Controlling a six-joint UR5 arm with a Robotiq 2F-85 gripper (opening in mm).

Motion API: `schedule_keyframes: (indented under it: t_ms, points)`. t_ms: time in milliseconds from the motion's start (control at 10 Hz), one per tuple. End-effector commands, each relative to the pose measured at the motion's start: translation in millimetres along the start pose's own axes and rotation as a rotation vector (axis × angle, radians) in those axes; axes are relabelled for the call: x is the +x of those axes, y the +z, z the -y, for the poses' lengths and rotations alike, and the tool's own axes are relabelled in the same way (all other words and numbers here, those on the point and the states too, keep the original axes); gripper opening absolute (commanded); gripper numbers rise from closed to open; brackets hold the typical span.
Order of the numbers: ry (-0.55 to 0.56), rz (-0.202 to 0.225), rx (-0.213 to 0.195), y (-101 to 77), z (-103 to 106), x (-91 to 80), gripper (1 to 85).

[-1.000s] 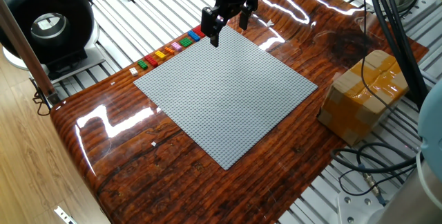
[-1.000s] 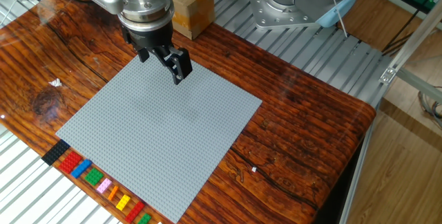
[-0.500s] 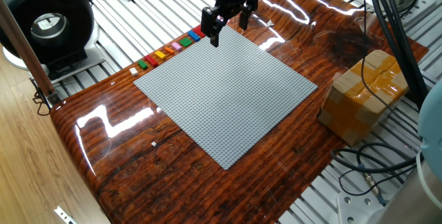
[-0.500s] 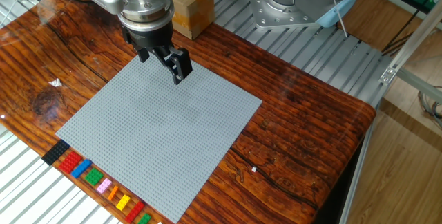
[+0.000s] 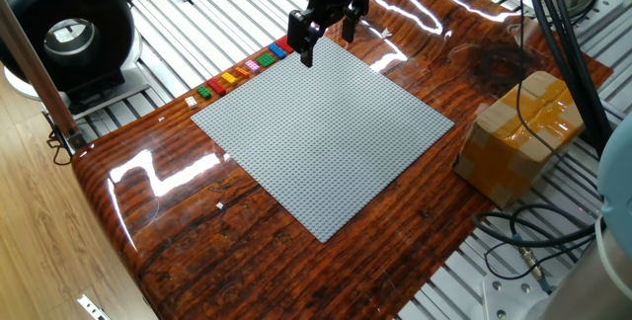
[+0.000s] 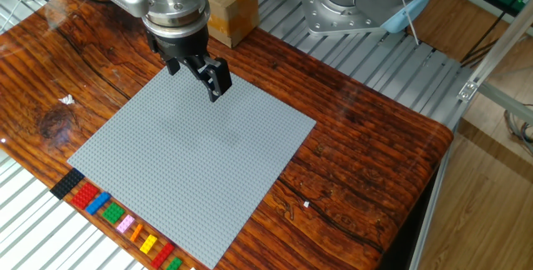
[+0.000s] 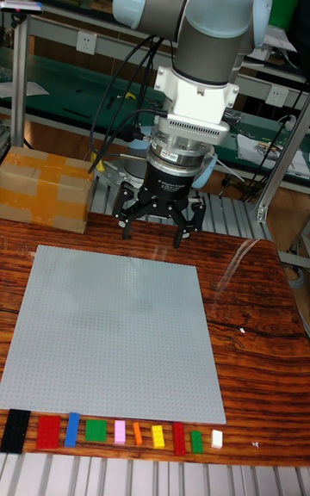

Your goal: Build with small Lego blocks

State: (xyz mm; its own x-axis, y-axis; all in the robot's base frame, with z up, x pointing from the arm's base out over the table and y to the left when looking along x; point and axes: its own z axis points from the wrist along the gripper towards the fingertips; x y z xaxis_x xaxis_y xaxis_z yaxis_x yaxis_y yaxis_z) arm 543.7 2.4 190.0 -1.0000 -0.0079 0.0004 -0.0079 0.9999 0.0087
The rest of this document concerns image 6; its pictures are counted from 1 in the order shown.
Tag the aluminium frame strut with bracket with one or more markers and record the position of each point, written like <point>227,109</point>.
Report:
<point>499,49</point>

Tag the white zip tie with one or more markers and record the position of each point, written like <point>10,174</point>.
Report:
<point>410,22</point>

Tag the thin orange Lego brick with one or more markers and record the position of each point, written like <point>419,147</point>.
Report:
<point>136,233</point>

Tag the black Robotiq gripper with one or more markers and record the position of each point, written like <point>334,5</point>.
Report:
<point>183,45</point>

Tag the small green Lego brick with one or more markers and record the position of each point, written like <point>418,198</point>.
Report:
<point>174,264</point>

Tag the crumpled white paper scrap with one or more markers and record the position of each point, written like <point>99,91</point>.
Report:
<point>66,100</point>

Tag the wide red Lego plate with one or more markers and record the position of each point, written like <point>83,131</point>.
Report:
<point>85,196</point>

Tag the taped cardboard box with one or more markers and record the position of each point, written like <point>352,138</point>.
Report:
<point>231,7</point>

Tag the yellow Lego brick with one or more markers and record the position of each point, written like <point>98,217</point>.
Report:
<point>148,244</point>

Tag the square green Lego plate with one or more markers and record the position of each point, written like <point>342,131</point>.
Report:
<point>113,213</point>

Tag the large grey Lego baseplate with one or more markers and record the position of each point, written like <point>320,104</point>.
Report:
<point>191,161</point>

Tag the blue Lego brick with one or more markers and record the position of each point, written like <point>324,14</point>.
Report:
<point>98,203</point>

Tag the wood-grain table cover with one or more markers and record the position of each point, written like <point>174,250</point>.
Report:
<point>354,145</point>

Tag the pink Lego brick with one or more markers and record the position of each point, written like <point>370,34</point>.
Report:
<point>126,223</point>

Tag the black Lego plate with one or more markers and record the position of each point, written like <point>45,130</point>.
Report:
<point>66,183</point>

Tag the long red Lego brick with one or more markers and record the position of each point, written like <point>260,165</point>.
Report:
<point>162,256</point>

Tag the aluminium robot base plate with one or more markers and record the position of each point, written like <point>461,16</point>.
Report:
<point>333,11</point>

